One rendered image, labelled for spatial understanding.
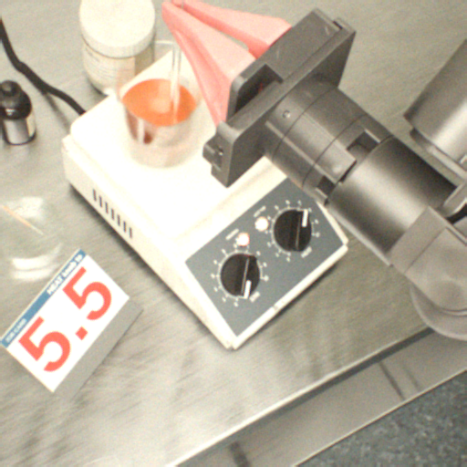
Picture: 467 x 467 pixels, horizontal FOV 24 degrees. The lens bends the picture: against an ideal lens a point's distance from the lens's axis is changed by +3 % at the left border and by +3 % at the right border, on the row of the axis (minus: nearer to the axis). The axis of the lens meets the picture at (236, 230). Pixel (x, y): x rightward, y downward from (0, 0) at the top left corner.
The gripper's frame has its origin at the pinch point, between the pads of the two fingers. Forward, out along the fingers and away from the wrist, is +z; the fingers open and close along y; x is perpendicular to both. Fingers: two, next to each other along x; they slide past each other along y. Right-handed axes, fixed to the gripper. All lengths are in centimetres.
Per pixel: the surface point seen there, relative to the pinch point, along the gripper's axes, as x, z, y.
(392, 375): 93, -20, -26
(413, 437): 101, -28, -24
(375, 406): 93, -21, -21
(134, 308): 25.4, -4.9, 8.8
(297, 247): 20.0, -11.5, -2.0
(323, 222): 21.7, -11.1, -5.7
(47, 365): 24.3, -3.9, 16.5
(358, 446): 101, -23, -18
